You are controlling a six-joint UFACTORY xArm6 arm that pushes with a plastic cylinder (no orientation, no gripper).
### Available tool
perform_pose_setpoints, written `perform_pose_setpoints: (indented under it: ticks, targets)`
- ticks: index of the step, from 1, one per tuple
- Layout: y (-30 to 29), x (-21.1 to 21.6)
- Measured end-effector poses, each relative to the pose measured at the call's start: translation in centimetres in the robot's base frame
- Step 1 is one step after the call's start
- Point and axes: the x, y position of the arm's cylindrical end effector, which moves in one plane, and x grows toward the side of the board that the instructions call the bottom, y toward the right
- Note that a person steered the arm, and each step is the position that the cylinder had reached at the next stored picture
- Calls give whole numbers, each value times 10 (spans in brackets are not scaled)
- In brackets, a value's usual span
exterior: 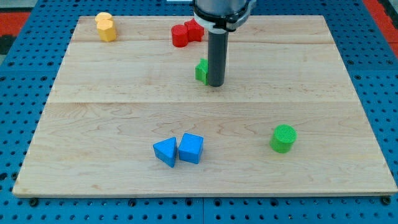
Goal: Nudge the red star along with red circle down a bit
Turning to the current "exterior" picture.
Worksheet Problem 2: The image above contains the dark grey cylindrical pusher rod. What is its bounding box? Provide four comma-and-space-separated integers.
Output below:
207, 32, 228, 87

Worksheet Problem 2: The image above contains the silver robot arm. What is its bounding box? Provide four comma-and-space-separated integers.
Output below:
193, 0, 257, 87

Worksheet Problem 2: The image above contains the red star block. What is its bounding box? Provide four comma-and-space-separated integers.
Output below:
184, 19, 204, 42

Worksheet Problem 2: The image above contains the green star block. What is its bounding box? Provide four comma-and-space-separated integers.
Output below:
195, 58, 208, 85

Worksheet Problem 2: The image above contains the red cylinder block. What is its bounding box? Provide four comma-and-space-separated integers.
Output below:
171, 24, 189, 47

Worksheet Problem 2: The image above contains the yellow hexagon block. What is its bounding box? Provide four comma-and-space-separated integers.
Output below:
96, 20, 117, 42

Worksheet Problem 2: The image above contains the blue cube block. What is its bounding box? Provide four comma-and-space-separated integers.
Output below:
178, 133, 204, 164

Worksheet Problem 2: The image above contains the light wooden board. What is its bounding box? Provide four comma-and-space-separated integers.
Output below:
13, 16, 397, 198

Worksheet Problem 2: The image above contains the green cylinder block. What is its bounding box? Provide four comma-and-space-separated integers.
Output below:
269, 124, 297, 154

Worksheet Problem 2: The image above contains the blue triangle block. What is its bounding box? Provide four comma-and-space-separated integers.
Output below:
153, 137, 177, 167

